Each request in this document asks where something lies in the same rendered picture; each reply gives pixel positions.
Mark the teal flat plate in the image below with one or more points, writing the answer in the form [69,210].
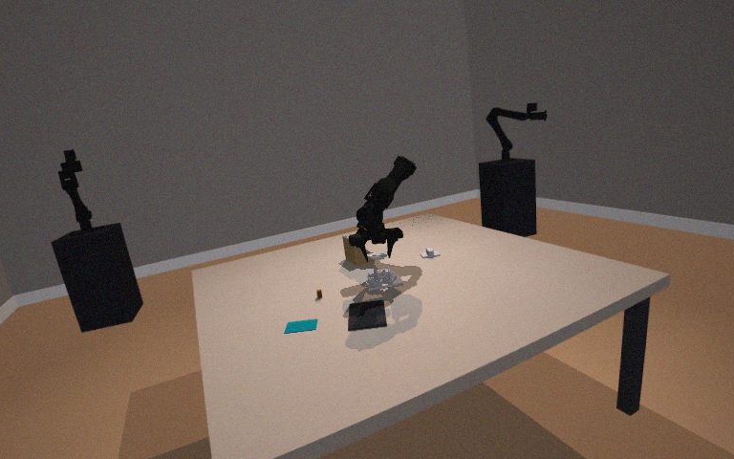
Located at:
[301,325]

